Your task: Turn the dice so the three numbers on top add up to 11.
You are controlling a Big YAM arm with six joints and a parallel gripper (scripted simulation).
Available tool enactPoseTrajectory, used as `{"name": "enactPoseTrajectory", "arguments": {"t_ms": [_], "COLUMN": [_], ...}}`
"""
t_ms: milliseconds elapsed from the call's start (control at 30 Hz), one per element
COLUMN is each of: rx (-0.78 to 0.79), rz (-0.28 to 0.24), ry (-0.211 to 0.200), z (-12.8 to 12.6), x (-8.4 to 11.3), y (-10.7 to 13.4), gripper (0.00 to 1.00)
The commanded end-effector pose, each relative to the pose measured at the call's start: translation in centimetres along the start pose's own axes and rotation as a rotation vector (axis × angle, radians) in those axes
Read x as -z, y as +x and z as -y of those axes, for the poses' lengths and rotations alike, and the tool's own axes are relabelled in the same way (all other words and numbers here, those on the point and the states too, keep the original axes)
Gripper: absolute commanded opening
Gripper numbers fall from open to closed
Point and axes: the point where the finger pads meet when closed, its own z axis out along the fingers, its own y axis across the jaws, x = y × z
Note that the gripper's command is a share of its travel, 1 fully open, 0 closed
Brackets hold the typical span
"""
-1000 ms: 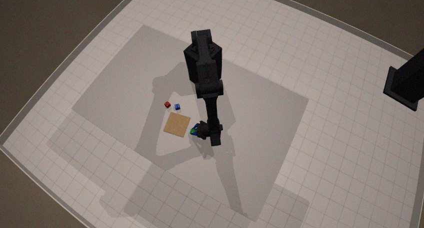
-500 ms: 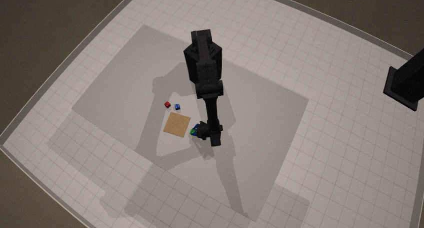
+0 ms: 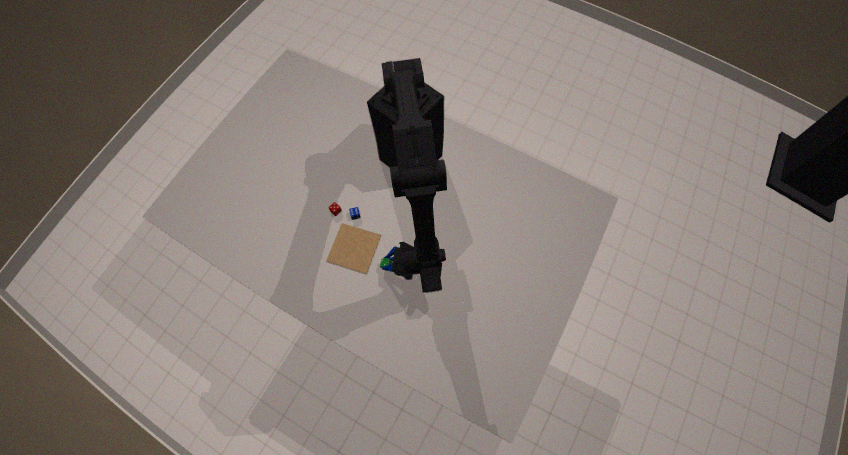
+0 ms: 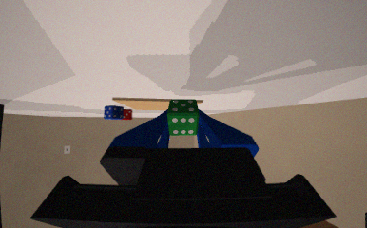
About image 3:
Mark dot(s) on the tan flat mat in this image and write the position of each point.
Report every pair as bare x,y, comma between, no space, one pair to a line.
354,248

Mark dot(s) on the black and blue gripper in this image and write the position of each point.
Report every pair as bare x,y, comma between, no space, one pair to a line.
403,260

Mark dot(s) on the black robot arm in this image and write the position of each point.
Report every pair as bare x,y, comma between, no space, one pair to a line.
420,178

